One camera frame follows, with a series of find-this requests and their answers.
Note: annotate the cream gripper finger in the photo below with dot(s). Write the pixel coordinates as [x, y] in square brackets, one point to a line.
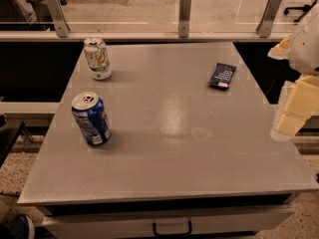
[298, 102]
[281, 50]

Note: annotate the dark blue rxbar wrapper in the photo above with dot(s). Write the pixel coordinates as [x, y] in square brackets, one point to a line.
[222, 76]

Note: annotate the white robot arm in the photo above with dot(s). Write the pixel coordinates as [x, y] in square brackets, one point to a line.
[304, 50]

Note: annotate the black office chair base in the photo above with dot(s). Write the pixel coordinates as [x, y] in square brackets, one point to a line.
[304, 9]

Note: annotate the white 7up soda can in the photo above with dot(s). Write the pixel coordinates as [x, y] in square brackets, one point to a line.
[96, 54]

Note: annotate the blue pepsi soda can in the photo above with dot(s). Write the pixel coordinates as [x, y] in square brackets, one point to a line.
[89, 113]

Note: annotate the white table drawer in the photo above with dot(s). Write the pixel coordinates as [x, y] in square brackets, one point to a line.
[207, 221]

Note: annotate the dark side table left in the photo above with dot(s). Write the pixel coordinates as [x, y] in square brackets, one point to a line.
[9, 132]

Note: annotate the right metal railing bracket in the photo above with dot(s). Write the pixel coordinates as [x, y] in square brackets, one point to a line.
[264, 28]

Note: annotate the metal railing bracket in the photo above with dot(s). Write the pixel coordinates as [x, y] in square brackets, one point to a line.
[184, 18]
[61, 27]
[264, 28]

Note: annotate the middle metal railing bracket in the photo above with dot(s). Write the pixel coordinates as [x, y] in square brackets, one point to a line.
[184, 18]

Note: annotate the black drawer handle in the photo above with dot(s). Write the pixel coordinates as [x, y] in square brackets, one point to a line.
[173, 231]

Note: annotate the left metal railing bracket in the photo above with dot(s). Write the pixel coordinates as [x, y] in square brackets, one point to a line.
[61, 27]

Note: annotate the horizontal metal rail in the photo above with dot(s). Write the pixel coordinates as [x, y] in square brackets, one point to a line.
[28, 36]

